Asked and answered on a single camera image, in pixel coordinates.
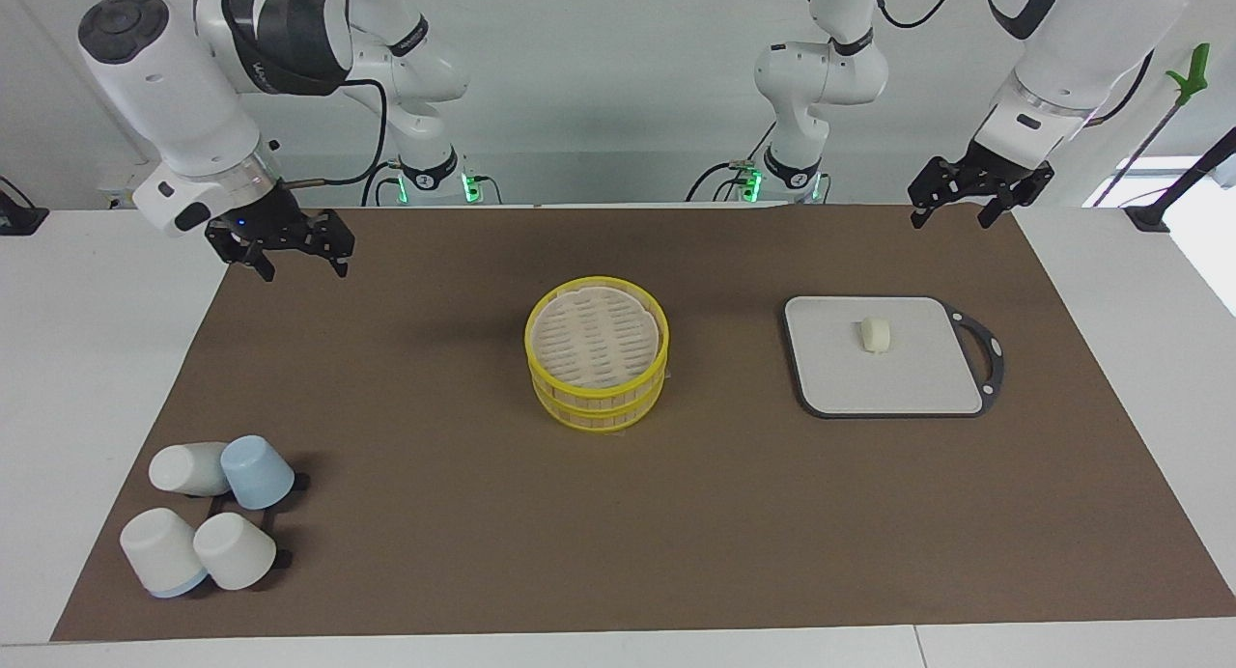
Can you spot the grey cutting board black rim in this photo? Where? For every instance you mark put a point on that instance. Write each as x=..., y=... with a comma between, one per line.
x=884, y=369

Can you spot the black camera stand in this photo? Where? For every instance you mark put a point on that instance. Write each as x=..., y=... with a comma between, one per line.
x=1173, y=190

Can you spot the white steamed bun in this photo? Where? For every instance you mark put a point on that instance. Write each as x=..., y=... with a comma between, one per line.
x=876, y=335

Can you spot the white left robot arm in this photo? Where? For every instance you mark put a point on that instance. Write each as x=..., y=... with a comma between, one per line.
x=1081, y=50

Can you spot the white cup blue rim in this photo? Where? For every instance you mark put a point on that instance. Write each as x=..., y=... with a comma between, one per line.
x=159, y=550

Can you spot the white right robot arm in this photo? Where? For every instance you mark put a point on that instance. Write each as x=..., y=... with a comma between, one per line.
x=174, y=89

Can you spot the brown table mat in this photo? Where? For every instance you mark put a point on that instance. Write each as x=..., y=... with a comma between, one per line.
x=435, y=456

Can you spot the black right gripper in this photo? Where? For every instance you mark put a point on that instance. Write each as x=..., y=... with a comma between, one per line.
x=280, y=226

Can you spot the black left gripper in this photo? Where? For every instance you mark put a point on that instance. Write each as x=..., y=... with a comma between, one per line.
x=980, y=178

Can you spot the yellow bamboo steamer tier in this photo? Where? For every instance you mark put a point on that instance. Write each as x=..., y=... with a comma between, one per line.
x=597, y=338
x=599, y=415

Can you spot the black clamp mount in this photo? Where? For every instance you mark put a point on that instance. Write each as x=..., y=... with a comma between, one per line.
x=19, y=219

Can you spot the light blue cup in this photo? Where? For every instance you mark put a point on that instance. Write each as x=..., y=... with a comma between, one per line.
x=256, y=473

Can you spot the white wall box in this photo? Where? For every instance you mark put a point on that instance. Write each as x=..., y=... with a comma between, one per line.
x=121, y=180

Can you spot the green tipped pole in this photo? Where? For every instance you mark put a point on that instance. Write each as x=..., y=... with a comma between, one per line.
x=1197, y=69

